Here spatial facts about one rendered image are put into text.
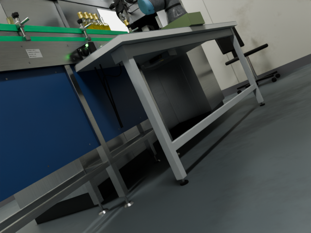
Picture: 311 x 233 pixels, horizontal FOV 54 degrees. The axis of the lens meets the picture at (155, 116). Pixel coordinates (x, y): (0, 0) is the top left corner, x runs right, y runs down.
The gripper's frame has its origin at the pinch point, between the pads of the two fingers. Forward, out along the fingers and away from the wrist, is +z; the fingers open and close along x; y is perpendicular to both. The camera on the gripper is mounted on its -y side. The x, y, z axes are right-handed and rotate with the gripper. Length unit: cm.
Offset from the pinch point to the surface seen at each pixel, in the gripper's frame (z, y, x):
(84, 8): -23.0, -10.4, 22.8
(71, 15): -16.1, -30.7, 19.4
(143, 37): 32, -70, -51
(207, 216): 102, -118, -74
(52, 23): -11, -51, 19
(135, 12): -23, 75, 33
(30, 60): 24, -114, -22
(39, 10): -20, -59, 18
